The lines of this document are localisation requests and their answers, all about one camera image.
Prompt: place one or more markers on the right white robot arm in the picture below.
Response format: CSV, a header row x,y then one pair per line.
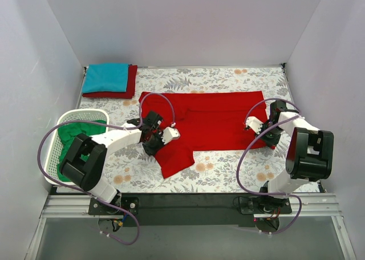
x,y
309,156

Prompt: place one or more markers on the white plastic laundry basket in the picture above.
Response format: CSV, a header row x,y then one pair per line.
x,y
56,146

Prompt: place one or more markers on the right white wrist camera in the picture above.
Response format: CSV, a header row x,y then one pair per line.
x,y
254,124

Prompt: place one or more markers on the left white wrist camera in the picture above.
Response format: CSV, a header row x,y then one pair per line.
x,y
170,134

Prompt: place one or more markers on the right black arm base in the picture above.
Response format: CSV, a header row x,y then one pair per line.
x,y
264,209

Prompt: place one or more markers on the folded dark red t-shirt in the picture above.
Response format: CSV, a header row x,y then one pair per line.
x,y
128,94

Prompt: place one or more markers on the aluminium rail frame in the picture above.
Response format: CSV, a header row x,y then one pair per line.
x,y
192,226

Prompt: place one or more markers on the folded teal t-shirt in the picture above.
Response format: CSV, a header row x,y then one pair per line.
x,y
109,77

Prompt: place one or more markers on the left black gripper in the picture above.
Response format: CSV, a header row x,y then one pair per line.
x,y
152,145

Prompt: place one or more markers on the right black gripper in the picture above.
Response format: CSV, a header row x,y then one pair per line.
x,y
268,137

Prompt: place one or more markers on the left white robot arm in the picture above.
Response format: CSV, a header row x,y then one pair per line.
x,y
87,146

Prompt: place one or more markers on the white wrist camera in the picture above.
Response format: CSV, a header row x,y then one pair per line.
x,y
254,124
170,134

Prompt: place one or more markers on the floral patterned table mat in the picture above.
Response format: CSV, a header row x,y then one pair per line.
x,y
131,170

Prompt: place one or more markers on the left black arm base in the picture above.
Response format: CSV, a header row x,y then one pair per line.
x,y
116,209

